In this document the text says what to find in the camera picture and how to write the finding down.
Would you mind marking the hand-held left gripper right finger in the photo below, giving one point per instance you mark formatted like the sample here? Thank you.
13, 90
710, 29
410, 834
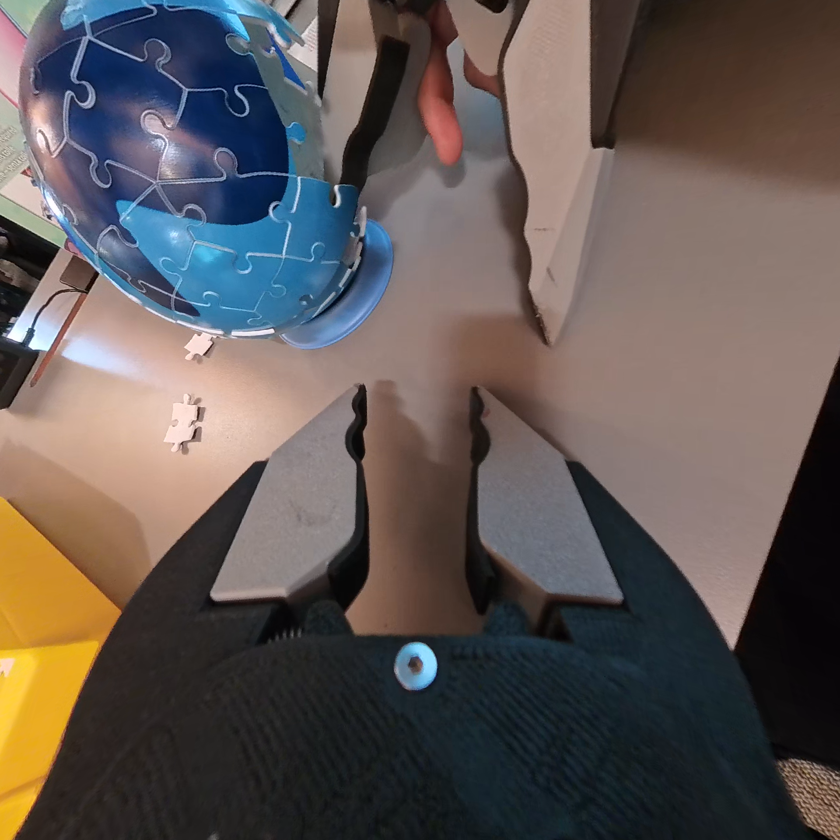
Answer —
544, 531

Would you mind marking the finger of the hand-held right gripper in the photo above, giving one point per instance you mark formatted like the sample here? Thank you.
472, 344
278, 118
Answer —
390, 19
564, 164

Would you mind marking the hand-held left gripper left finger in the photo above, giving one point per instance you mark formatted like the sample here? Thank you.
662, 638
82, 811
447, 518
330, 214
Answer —
295, 525

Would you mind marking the blue round ball stand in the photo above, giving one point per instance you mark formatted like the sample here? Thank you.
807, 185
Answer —
367, 282

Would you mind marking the blue puzzle ball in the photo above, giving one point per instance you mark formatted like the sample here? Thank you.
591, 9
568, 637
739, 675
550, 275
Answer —
164, 164

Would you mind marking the white puzzle piece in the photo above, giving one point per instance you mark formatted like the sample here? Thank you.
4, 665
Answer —
182, 423
199, 346

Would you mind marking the colourful cartoon puzzle box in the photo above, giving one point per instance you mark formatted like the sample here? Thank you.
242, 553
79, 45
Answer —
13, 98

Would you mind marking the person's right hand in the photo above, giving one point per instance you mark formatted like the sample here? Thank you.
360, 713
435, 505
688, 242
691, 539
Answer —
439, 111

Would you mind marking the yellow plastic bin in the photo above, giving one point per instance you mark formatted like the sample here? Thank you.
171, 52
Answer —
39, 590

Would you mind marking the wooden side table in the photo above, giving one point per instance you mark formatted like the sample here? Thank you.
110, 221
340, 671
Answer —
79, 275

